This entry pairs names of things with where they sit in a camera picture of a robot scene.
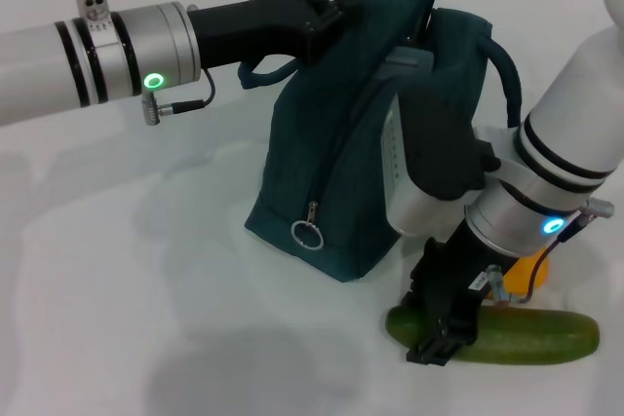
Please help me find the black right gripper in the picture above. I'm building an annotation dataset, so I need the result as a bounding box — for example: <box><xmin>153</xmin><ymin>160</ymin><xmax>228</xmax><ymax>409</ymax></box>
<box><xmin>399</xmin><ymin>224</ymin><xmax>509</xmax><ymax>367</ymax></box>

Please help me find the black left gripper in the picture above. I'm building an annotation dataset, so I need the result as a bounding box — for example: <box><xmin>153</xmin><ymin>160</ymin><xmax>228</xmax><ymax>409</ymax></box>
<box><xmin>186</xmin><ymin>0</ymin><xmax>366</xmax><ymax>71</ymax></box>

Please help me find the orange yellow pear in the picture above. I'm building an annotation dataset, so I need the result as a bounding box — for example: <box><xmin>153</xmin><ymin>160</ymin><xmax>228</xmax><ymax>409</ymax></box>
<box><xmin>486</xmin><ymin>244</ymin><xmax>552</xmax><ymax>304</ymax></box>

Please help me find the green cucumber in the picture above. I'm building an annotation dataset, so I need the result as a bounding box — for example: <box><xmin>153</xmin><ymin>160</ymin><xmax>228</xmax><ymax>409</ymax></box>
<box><xmin>385</xmin><ymin>304</ymin><xmax>601</xmax><ymax>367</ymax></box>

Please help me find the dark teal fabric bag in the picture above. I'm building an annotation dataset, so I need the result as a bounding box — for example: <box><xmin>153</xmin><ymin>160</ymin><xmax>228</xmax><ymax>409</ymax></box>
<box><xmin>237</xmin><ymin>0</ymin><xmax>524</xmax><ymax>285</ymax></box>

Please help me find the silver port plug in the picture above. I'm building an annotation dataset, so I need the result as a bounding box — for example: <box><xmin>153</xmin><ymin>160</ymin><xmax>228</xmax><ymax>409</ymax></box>
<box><xmin>486</xmin><ymin>263</ymin><xmax>511</xmax><ymax>304</ymax></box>

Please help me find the silver zipper pull ring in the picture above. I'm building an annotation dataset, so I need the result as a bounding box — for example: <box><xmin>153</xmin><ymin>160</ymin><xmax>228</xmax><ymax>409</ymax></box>
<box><xmin>290</xmin><ymin>200</ymin><xmax>325</xmax><ymax>252</ymax></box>

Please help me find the black left wrist connector cable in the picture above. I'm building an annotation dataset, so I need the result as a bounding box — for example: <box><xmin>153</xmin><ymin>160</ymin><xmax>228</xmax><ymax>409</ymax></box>
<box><xmin>139</xmin><ymin>67</ymin><xmax>217</xmax><ymax>129</ymax></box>

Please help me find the right wrist connector cable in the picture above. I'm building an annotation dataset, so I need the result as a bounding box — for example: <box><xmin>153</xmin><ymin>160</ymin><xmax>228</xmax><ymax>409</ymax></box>
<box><xmin>501</xmin><ymin>195</ymin><xmax>617</xmax><ymax>309</ymax></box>

